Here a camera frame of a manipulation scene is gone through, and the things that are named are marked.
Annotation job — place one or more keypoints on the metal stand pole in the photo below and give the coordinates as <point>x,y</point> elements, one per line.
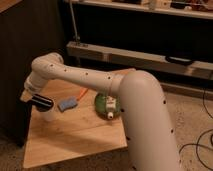
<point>76,35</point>

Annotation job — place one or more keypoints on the black case handle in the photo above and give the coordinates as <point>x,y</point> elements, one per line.
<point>178,61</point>

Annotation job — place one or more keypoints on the black whiteboard eraser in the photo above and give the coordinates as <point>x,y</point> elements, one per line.
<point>42,103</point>

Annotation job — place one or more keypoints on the blue sponge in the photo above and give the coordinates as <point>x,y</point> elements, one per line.
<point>67,104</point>

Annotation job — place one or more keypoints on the long grey case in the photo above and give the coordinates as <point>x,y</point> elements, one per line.
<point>141,60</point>

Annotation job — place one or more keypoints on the wooden folding table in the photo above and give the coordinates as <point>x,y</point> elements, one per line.
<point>77,132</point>

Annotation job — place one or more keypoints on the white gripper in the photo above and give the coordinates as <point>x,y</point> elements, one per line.
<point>33,85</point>

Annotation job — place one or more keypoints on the white glue bottle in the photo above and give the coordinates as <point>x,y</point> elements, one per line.
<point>111,107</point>

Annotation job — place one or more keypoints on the green plate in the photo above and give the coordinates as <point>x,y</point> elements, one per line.
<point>100,102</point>

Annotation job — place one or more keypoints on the wooden shelf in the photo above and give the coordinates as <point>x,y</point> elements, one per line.
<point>154,6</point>

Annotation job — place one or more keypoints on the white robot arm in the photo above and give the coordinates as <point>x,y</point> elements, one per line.
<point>147,124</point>

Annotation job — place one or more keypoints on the orange carrot toy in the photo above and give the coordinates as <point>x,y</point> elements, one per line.
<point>82,93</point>

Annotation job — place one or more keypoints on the translucent white cup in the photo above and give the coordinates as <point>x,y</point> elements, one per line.
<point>48,115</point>

